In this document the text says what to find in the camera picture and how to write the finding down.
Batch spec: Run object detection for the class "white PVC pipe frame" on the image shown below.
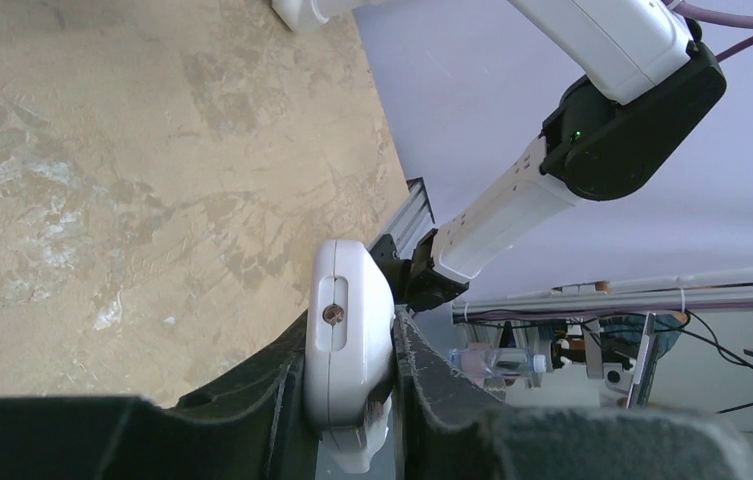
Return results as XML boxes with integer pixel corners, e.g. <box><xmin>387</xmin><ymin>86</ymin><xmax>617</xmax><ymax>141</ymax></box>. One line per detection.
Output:
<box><xmin>270</xmin><ymin>0</ymin><xmax>384</xmax><ymax>33</ymax></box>

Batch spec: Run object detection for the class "white universal AC remote control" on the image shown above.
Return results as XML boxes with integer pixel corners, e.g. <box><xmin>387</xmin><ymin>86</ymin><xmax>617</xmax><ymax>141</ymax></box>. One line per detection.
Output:
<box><xmin>303</xmin><ymin>240</ymin><xmax>395</xmax><ymax>474</ymax></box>

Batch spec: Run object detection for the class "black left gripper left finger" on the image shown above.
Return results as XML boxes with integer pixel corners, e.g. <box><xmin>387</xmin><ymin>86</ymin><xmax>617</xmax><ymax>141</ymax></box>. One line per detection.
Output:
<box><xmin>0</xmin><ymin>317</ymin><xmax>318</xmax><ymax>479</ymax></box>

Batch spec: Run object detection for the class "clear plastic water bottle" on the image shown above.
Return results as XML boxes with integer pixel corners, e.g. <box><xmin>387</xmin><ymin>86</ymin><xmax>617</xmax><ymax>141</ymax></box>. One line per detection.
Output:
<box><xmin>449</xmin><ymin>348</ymin><xmax>548</xmax><ymax>382</ymax></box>

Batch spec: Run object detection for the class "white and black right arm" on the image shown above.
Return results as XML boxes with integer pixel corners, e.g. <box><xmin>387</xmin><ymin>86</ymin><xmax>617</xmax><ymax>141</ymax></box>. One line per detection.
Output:
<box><xmin>375</xmin><ymin>1</ymin><xmax>727</xmax><ymax>311</ymax></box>

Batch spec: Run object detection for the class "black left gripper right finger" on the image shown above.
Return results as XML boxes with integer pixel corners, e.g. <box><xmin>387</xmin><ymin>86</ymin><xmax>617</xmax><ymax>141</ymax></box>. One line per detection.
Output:
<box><xmin>392</xmin><ymin>311</ymin><xmax>753</xmax><ymax>479</ymax></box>

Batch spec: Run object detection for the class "aluminium table frame rail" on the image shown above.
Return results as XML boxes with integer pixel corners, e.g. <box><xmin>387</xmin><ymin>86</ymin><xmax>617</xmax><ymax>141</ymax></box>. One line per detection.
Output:
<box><xmin>370</xmin><ymin>177</ymin><xmax>435</xmax><ymax>259</ymax></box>

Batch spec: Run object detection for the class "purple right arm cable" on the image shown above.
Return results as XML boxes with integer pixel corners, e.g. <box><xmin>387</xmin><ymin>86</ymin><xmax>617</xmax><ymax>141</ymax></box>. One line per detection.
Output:
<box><xmin>667</xmin><ymin>0</ymin><xmax>753</xmax><ymax>64</ymax></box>

